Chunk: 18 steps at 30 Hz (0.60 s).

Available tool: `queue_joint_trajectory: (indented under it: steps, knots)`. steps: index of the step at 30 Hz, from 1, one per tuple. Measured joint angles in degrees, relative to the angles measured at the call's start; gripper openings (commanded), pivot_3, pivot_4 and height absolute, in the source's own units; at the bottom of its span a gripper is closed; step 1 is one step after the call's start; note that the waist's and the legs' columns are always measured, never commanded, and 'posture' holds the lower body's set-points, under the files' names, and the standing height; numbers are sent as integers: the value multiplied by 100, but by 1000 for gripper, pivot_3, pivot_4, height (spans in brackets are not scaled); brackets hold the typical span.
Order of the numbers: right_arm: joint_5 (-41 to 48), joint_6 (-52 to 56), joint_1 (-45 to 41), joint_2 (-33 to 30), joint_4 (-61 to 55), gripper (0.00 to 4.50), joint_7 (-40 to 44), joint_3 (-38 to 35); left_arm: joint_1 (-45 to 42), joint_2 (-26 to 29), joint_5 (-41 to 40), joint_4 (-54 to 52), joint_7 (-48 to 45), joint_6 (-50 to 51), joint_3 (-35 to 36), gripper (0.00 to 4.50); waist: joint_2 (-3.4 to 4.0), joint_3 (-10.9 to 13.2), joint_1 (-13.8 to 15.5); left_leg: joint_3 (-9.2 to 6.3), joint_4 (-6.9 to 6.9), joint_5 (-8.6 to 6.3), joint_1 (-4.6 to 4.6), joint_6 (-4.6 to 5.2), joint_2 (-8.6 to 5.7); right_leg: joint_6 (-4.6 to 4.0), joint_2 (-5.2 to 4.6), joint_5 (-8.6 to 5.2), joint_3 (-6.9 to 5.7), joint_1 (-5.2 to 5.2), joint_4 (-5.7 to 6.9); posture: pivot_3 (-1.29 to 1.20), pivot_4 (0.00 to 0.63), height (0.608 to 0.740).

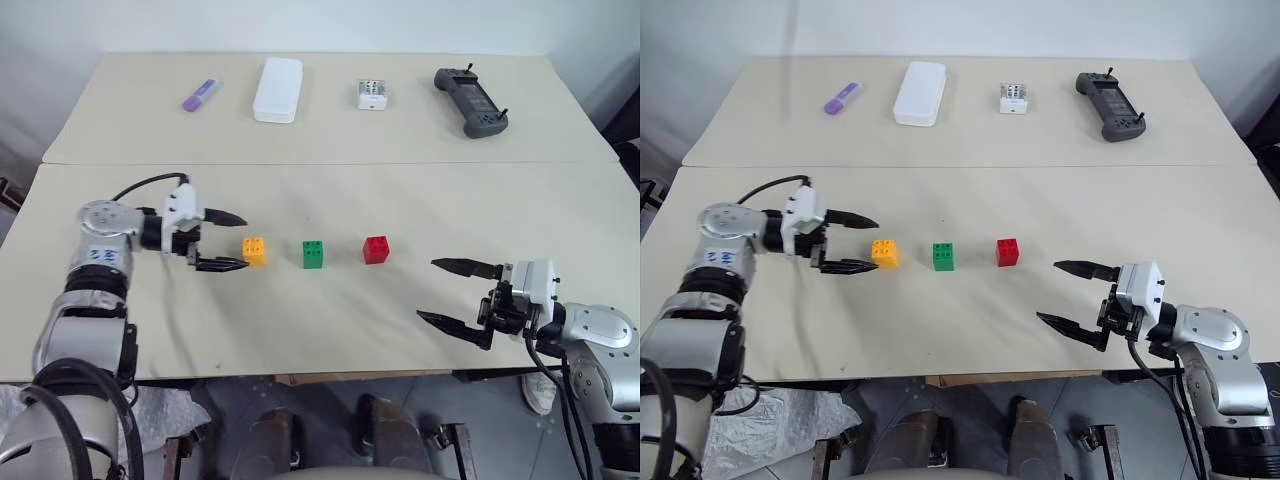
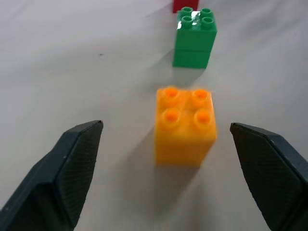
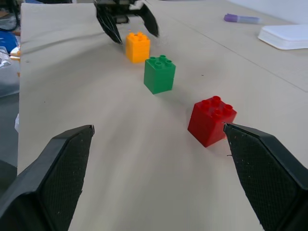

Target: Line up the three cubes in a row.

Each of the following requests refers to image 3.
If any red toy brick cube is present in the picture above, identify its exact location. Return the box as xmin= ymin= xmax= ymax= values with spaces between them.
xmin=187 ymin=95 xmax=238 ymax=148

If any blue plastic object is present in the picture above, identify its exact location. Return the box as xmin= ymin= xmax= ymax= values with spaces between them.
xmin=0 ymin=30 xmax=18 ymax=54

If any beige table cloth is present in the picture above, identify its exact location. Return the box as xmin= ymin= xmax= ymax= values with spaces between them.
xmin=17 ymin=0 xmax=308 ymax=231

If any yellow toy brick cube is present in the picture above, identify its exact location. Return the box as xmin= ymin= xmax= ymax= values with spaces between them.
xmin=125 ymin=32 xmax=151 ymax=64

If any green toy brick cube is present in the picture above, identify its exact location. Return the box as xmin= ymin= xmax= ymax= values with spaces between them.
xmin=143 ymin=54 xmax=177 ymax=95

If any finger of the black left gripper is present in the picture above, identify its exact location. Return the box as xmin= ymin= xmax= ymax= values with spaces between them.
xmin=137 ymin=3 xmax=160 ymax=39
xmin=95 ymin=4 xmax=123 ymax=45

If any purple marker pen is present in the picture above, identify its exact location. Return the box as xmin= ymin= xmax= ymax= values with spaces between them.
xmin=224 ymin=13 xmax=263 ymax=25

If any white plastic tray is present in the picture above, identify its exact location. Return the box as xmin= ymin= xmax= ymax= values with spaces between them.
xmin=257 ymin=24 xmax=308 ymax=51

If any clear plastic bag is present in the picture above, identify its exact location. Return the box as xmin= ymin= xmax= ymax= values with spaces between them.
xmin=0 ymin=45 xmax=21 ymax=98

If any dark cluttered equipment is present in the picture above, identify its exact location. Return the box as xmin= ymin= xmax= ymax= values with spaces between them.
xmin=0 ymin=0 xmax=22 ymax=31

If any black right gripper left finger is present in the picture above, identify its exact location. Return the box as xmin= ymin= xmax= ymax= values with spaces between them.
xmin=0 ymin=124 xmax=95 ymax=231

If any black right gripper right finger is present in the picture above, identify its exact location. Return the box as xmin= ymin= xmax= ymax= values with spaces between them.
xmin=223 ymin=123 xmax=308 ymax=231

